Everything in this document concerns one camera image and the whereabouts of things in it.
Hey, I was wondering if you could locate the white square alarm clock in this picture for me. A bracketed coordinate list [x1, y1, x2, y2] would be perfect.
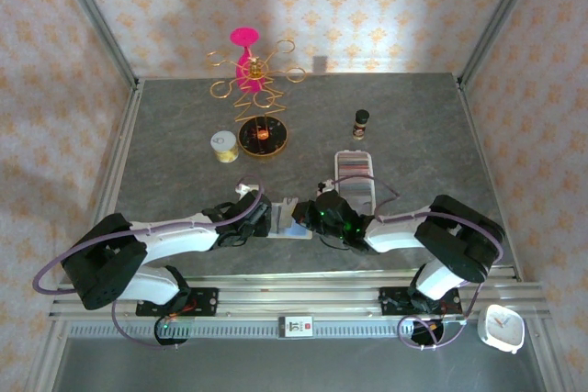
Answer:
[477, 303, 526, 356]

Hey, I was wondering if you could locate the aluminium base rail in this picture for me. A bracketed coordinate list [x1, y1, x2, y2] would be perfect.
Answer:
[48, 270, 550, 319]

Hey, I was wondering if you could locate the aluminium table side rail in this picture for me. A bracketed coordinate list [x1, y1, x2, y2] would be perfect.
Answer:
[73, 79, 146, 283]
[457, 79, 525, 281]

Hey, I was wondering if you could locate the aluminium frame post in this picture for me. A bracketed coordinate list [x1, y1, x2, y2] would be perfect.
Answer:
[48, 0, 141, 90]
[456, 0, 547, 88]

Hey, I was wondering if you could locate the yellow tin can white lid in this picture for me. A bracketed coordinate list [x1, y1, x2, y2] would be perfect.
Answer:
[209, 129, 241, 164]

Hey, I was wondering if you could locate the white label with red mark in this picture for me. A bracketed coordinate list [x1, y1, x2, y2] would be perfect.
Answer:
[277, 315, 315, 340]

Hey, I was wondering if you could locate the grey slotted cable tray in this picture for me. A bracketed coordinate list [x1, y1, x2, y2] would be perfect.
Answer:
[68, 320, 466, 340]

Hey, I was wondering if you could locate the gold wire glass rack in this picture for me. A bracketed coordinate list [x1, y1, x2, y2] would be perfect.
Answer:
[205, 38, 308, 160]

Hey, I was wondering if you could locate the white plastic slotted basket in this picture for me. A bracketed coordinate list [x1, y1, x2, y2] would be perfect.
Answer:
[334, 149, 378, 218]

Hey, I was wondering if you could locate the stack of colourful cards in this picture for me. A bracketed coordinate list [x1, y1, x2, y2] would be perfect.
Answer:
[338, 154, 372, 198]

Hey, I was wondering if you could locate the spice bottle with black cap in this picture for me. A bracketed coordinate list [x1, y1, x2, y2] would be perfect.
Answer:
[352, 108, 371, 141]

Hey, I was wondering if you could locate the pink plastic wine glass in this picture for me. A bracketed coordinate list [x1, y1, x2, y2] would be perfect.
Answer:
[229, 26, 266, 94]

